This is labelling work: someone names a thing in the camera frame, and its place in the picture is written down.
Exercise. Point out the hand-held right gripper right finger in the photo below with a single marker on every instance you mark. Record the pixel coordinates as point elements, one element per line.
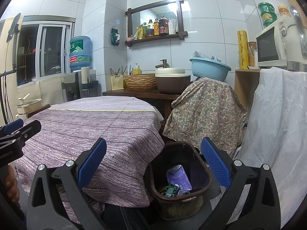
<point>215,161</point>

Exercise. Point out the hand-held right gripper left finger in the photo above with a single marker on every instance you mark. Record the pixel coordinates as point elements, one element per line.
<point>92,163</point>

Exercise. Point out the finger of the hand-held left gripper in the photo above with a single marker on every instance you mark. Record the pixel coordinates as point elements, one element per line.
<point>30,129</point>
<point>13,127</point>

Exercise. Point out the purple plastic bag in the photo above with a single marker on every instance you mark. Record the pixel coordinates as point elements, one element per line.
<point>178,178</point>

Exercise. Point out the brown plastic bin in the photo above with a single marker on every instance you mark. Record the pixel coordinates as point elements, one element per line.
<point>182,198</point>

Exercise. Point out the green drink carton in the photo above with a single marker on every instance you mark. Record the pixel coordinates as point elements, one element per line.
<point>170,190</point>

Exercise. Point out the person's left hand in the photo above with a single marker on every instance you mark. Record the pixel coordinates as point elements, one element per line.
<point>10,184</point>

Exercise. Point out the cream cooking pot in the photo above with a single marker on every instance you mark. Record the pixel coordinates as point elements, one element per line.
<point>27,106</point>

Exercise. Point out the dark wooden board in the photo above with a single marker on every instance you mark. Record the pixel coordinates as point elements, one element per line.
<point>40,109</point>

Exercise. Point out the purple striped tablecloth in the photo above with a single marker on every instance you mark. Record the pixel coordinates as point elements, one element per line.
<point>96,124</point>

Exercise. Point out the paisley cloth cover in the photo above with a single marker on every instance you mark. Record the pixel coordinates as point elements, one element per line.
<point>206,112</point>

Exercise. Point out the grey water dispenser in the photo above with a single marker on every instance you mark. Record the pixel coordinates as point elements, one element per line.
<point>69,87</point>

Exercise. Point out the black phone stand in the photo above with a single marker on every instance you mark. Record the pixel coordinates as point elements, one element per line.
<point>13,60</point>

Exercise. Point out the white cloth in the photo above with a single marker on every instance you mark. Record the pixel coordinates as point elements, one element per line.
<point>275,124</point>

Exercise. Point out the dark cup holder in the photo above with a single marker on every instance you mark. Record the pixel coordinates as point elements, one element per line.
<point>91,85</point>

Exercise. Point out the beige paper cup stack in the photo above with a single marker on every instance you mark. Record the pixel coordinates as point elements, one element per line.
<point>84,74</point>

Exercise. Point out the light wooden shelf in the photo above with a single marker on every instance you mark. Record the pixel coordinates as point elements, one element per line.
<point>242,88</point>

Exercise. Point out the dark wooden counter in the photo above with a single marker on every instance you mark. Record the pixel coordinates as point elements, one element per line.
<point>134,94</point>

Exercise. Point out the sliding window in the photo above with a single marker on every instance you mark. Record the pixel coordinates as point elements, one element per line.
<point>48,50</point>

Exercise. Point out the beige utensil holder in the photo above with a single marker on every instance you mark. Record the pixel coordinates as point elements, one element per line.
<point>117,82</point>

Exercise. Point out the brown rice cooker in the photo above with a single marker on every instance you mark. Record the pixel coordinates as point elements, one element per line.
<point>172,82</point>

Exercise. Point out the light blue basin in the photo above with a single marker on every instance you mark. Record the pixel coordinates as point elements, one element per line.
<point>208,70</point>

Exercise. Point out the blue water jug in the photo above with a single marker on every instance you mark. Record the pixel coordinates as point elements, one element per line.
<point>80,52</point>

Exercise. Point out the wicker basket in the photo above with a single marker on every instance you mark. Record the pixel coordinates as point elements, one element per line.
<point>140,82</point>

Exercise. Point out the bundle of chopsticks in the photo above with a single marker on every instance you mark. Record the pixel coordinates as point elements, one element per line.
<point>117,71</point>

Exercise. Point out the black smartphone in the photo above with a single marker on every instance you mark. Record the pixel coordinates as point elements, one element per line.
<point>13,27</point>

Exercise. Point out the yellow soap dispenser bottle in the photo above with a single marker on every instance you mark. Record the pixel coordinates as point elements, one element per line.
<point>137,70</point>

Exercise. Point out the white plastic bag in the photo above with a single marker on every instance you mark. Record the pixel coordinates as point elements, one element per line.
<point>201,55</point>

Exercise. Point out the bronze faucet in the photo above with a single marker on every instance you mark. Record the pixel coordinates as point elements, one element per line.
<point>164,64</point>

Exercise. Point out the glass jar wooden lid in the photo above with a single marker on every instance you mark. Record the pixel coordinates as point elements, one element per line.
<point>252,55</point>

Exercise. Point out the yellow wrap roll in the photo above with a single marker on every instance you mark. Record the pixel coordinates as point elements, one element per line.
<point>243,50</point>

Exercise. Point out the white microwave oven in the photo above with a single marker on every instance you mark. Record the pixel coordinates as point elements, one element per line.
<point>268,48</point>

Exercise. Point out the small pink pot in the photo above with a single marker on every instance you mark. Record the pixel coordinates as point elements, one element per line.
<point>130,39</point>

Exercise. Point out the yellow seasoning packet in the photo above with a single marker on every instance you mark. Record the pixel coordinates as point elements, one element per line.
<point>138,33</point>

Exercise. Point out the white bottle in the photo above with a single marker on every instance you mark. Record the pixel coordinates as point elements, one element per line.
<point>172,27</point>

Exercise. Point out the yellow oil bottle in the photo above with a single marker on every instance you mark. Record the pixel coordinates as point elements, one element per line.
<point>145,31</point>

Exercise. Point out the wooden framed mirror shelf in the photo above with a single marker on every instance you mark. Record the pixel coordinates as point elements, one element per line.
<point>129,26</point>

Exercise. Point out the dark sauce bottle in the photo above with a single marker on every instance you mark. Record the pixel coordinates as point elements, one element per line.
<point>163,27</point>

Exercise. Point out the chrome metal pipe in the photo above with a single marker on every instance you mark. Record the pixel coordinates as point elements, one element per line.
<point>298,43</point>

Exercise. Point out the purple label bottle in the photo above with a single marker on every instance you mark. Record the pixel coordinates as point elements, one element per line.
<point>150,30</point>

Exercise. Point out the orange label bottle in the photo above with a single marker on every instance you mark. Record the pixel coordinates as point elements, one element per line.
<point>156,28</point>

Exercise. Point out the green canister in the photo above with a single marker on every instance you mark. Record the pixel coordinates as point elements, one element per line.
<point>269,19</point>
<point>266,7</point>

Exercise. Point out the orange lidded jar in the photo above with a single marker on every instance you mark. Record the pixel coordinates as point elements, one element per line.
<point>283,10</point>

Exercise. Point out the green wall packet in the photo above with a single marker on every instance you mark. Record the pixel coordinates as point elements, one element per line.
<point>115,37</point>

